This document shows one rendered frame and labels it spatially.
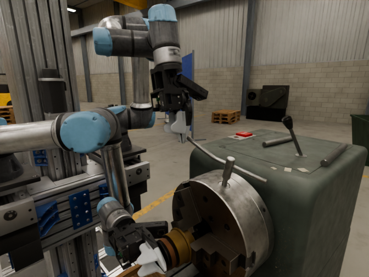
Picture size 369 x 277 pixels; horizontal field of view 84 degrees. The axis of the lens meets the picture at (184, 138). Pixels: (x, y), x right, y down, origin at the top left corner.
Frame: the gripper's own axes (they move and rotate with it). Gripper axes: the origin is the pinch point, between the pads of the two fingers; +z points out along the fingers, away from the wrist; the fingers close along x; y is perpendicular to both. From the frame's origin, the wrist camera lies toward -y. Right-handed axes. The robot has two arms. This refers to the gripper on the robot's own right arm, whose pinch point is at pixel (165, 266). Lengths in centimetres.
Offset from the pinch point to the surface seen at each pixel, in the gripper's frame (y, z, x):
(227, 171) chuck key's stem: -18.9, 1.9, 20.1
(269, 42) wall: -921, -516, 229
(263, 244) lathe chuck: -22.0, 12.3, 2.4
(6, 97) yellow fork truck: 62, -1543, -22
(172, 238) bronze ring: -3.9, -2.5, 4.1
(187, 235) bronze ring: -8.7, -2.1, 2.9
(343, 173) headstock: -55, 19, 15
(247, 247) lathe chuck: -15.6, 11.7, 5.0
